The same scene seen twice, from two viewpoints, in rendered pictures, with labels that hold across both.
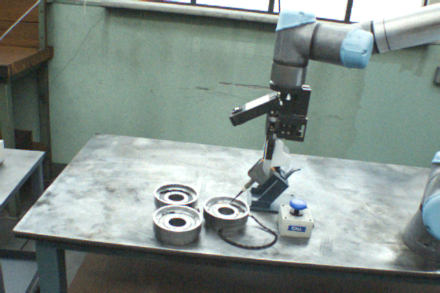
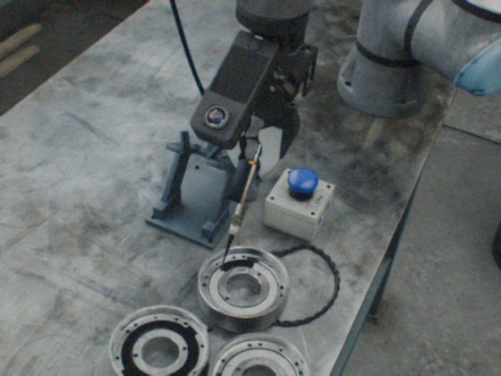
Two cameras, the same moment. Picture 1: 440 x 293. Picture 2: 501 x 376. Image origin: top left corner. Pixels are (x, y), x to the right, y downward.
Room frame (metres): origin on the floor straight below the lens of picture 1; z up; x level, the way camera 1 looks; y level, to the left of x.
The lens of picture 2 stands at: (0.68, 0.43, 1.45)
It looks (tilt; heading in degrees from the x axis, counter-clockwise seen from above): 44 degrees down; 288
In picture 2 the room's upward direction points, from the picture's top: 8 degrees clockwise
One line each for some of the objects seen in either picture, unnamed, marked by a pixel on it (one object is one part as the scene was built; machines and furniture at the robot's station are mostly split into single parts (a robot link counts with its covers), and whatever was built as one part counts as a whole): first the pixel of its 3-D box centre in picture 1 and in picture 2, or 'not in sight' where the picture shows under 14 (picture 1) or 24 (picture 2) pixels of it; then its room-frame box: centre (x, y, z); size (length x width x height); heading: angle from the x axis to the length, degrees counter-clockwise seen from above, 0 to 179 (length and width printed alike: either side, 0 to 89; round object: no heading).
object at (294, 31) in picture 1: (295, 37); not in sight; (0.91, -0.12, 1.23); 0.09 x 0.08 x 0.11; 65
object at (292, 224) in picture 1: (297, 221); (301, 200); (0.87, -0.19, 0.82); 0.08 x 0.07 x 0.05; 91
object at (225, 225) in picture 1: (225, 214); (242, 290); (0.88, -0.02, 0.82); 0.10 x 0.10 x 0.04
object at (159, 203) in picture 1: (175, 200); (160, 356); (0.91, 0.10, 0.82); 0.10 x 0.10 x 0.04
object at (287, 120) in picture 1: (286, 111); (271, 55); (0.91, -0.13, 1.07); 0.09 x 0.08 x 0.12; 90
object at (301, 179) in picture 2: (296, 210); (301, 190); (0.87, -0.18, 0.85); 0.04 x 0.04 x 0.05
